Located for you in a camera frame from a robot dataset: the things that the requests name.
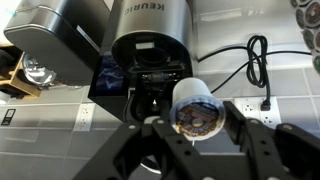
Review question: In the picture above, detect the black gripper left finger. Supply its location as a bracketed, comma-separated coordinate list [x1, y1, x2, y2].
[73, 99, 218, 180]

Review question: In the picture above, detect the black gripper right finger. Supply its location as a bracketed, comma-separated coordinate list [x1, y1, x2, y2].
[222, 100, 320, 180]

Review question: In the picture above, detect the white coffee capsule brown lid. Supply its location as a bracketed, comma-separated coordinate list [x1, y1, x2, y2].
[169, 76, 227, 141]

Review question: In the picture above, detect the black silver coffee machine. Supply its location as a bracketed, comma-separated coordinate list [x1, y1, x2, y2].
[88, 0, 196, 174]

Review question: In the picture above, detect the dark water tank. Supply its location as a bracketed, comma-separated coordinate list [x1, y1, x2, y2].
[3, 0, 113, 87]

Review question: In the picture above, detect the small wooden box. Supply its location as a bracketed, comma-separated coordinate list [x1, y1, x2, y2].
[0, 46, 43, 99]

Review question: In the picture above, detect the black power cable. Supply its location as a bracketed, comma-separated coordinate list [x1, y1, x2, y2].
[198, 34, 313, 113]

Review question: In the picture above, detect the white wall outlet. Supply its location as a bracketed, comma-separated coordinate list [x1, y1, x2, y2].
[233, 96, 283, 126]
[73, 103, 96, 133]

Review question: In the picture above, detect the black wall plate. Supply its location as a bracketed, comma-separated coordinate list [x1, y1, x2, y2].
[1, 108, 17, 127]

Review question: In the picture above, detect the wire capsule carousel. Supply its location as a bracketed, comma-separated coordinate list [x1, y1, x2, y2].
[289, 0, 320, 76]

